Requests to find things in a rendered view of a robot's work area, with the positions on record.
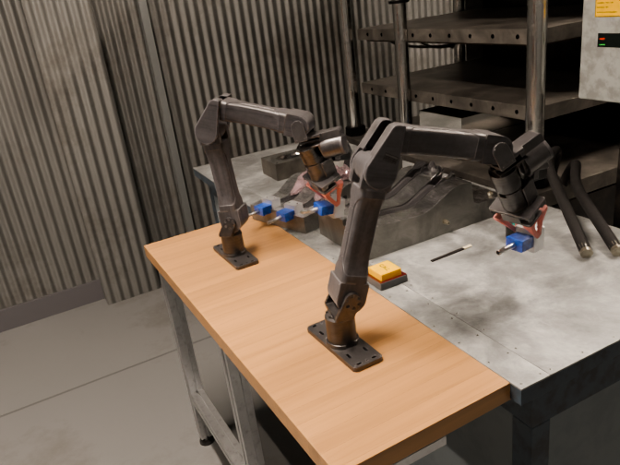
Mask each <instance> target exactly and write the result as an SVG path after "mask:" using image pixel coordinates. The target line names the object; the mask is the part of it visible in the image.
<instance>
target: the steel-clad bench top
mask: <svg viewBox="0 0 620 465"><path fill-rule="evenodd" d="M298 145H299V143H296V144H295V143H292V144H289V145H284V146H280V147H276V148H273V149H266V150H262V151H259V152H255V153H251V154H247V155H243V156H239V157H235V158H231V160H232V167H233V171H234V175H235V179H236V183H237V186H238V189H239V193H240V195H241V197H242V199H243V202H246V205H247V206H248V207H250V208H251V206H250V204H252V203H254V202H257V201H258V200H260V199H262V198H263V197H267V196H272V195H274V194H275V193H276V192H278V191H279V190H280V188H281V187H282V186H283V185H284V183H285V182H286V181H287V180H288V179H289V178H288V179H284V180H281V181H277V180H275V179H273V178H271V177H269V176H267V175H265V174H263V168H262V162H261V158H263V157H267V156H270V155H274V154H278V153H282V152H285V151H289V150H293V149H297V146H298ZM547 208H548V209H547V211H546V214H545V216H544V219H543V222H542V226H544V240H543V249H542V250H540V251H538V252H536V253H534V254H533V253H531V252H528V251H525V252H523V253H520V252H517V251H514V250H509V251H507V252H505V253H504V254H502V255H500V256H499V255H497V254H496V250H498V249H500V248H502V247H504V246H506V226H505V225H503V224H502V223H500V222H498V221H496V220H494V217H493V218H490V219H487V220H484V221H480V222H477V223H474V224H472V225H469V226H466V227H463V228H460V229H458V230H456V231H453V232H448V233H445V234H442V235H440V236H437V237H435V238H432V239H429V240H426V241H423V242H421V243H418V244H414V245H411V246H408V247H405V248H402V249H400V250H398V251H395V252H392V253H389V254H386V255H383V256H380V257H377V258H374V259H371V260H369V265H368V267H371V266H373V265H376V264H379V263H381V262H384V261H387V260H388V261H389V262H391V263H393V264H395V265H396V266H398V267H400V268H401V271H403V272H405V273H406V274H407V276H408V281H406V282H403V283H401V284H399V285H396V286H393V287H391V288H388V289H386V290H384V291H380V290H378V289H377V288H376V287H375V286H373V285H372V284H370V283H369V282H367V283H368V284H369V285H370V286H369V288H370V289H372V290H373V291H375V292H377V293H378V294H380V295H381V296H383V297H384V298H386V299H387V300H388V301H390V302H391V303H393V304H394V305H395V306H397V307H398V308H400V309H401V310H403V311H404V312H406V313H407V314H409V315H410V316H412V317H414V318H415V319H416V320H418V321H419V322H421V323H422V324H424V325H425V326H427V327H428V328H430V329H431V330H432V331H434V332H435V333H437V334H438V335H440V336H441V337H443V338H444V339H445V340H447V341H449V342H450V343H452V344H453V345H455V346H456V347H458V348H459V349H461V350H462V351H464V352H466V353H467V354H468V355H469V356H471V357H472V358H473V359H475V360H476V361H478V362H479V363H481V364H483V365H484V366H486V367H487V368H489V369H490V370H492V371H493V372H495V373H496V374H498V375H499V376H501V377H502V378H504V379H505V380H506V381H507V382H509V383H510V384H511V385H512V386H514V387H515V388H517V389H519V390H520V391H522V390H524V389H526V388H529V387H531V386H533V385H535V384H537V383H539V382H541V381H543V380H544V379H546V378H548V377H550V376H552V375H554V374H556V373H558V372H560V371H562V370H564V369H566V368H568V367H569V366H571V365H573V364H576V363H578V362H580V361H582V360H584V359H586V358H588V357H590V356H592V355H593V354H595V353H597V352H599V351H601V350H603V349H605V348H607V347H609V346H611V345H613V344H615V343H617V342H618V341H620V256H613V255H612V253H611V252H610V250H609V249H608V247H607V245H606V244H605V242H604V241H603V239H602V238H601V236H600V235H599V233H598V232H597V230H596V228H595V227H594V225H593V224H592V222H591V221H590V219H587V218H584V217H581V216H579V215H577V217H578V220H579V223H580V225H581V227H582V229H583V231H584V233H585V235H586V237H587V239H588V241H589V243H590V247H591V249H592V251H593V255H592V256H591V257H588V258H583V257H581V255H580V253H579V251H578V248H577V246H576V244H575V241H574V239H573V237H572V234H571V232H570V230H569V229H568V226H567V224H566V220H565V218H564V216H563V213H562V211H561V209H555V208H552V207H549V206H547ZM281 228H282V227H281ZM282 229H283V230H284V231H286V232H287V233H289V234H291V235H292V236H294V237H295V238H297V239H298V240H300V241H301V242H302V243H304V244H306V245H307V246H309V247H310V248H312V249H313V250H315V251H316V252H318V254H320V255H321V256H323V257H325V258H326V259H328V260H329V261H330V262H332V263H333V264H335V265H336V262H337V261H338V259H339V255H340V249H341V246H340V245H338V244H336V243H334V242H332V241H331V240H329V239H328V238H327V237H325V236H324V235H322V234H320V229H319V228H317V229H315V230H313V231H311V232H309V233H307V234H305V233H301V232H296V231H293V230H289V229H286V228H282ZM468 244H471V245H472V247H469V248H467V249H464V250H462V251H459V252H457V253H455V254H453V255H450V256H446V257H444V258H441V259H438V260H437V261H434V262H432V261H430V260H431V259H434V258H436V257H439V256H442V255H444V254H447V253H449V252H452V251H454V250H457V249H459V248H461V247H463V246H466V245H468Z"/></svg>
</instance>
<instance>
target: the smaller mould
mask: <svg viewBox="0 0 620 465"><path fill-rule="evenodd" d="M261 162H262V168H263V174H265V175H267V176H269V177H271V178H273V179H275V180H277V181H281V180H284V179H288V178H290V177H291V176H292V175H293V174H295V173H302V172H305V171H306V169H305V166H304V163H303V161H302V159H301V157H300V155H299V153H298V150H297V149H293V150H289V151H285V152H282V153H278V154H274V155H270V156H267V157H263V158H261Z"/></svg>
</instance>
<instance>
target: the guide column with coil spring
mask: <svg viewBox="0 0 620 465"><path fill-rule="evenodd" d="M392 11H393V26H394V40H395V55H396V68H397V83H398V98H399V122H400V123H405V124H410V125H412V115H411V82H410V66H409V49H408V34H407V17H406V3H400V4H392Z"/></svg>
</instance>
